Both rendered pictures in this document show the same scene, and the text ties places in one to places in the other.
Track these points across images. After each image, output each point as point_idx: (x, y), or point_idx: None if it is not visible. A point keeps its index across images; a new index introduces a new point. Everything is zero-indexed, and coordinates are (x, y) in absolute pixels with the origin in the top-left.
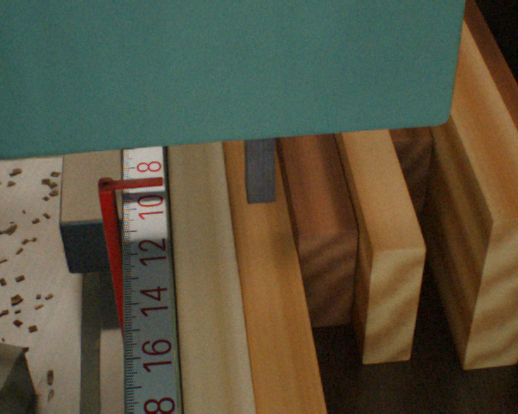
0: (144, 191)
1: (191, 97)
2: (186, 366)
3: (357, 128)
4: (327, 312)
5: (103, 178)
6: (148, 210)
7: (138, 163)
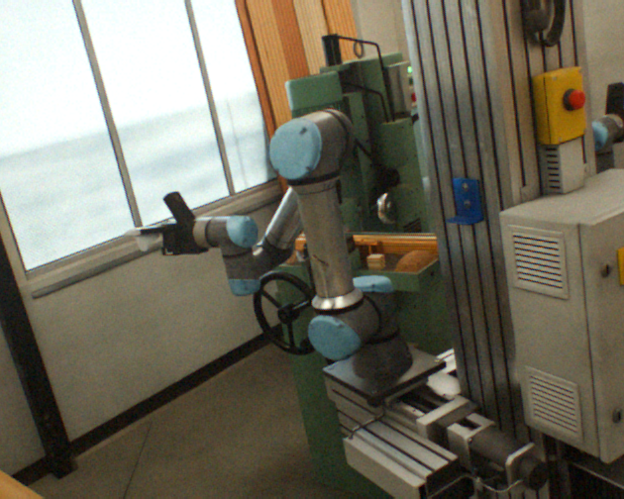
0: (347, 232)
1: None
2: None
3: None
4: None
5: (350, 230)
6: (345, 232)
7: (351, 232)
